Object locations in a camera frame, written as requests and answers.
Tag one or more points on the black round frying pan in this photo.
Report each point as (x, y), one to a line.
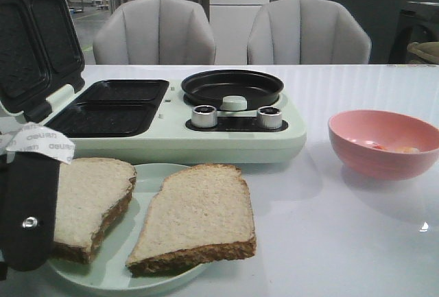
(210, 87)

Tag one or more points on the dark washing machine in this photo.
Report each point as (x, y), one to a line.
(418, 22)

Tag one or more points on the cooked shrimp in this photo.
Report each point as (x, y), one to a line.
(399, 149)

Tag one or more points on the right grey upholstered chair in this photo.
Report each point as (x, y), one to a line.
(307, 32)

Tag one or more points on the mint green round plate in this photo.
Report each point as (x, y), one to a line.
(131, 243)

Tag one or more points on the grey upholstered chair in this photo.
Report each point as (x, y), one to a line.
(307, 32)
(165, 32)

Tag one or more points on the breakfast maker hinged lid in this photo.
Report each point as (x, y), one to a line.
(40, 54)

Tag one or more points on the silver control knob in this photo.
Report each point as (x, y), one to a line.
(269, 117)
(204, 116)

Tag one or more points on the pink plastic bowl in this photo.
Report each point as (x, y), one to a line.
(349, 131)

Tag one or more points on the white printed tape label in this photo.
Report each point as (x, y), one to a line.
(33, 137)

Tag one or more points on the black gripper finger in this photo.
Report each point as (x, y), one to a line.
(29, 190)

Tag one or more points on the left silver control knob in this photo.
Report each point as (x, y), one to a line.
(204, 116)

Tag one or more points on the mint green breakfast maker base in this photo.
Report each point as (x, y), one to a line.
(149, 121)

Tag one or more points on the bread slice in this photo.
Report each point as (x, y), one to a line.
(211, 210)
(92, 194)

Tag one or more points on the left grey upholstered chair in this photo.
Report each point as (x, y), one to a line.
(165, 32)

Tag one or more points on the white refrigerator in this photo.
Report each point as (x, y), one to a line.
(231, 22)

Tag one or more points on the mint green pan handle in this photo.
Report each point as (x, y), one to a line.
(233, 103)

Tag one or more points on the right silver control knob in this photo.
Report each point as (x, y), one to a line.
(269, 117)

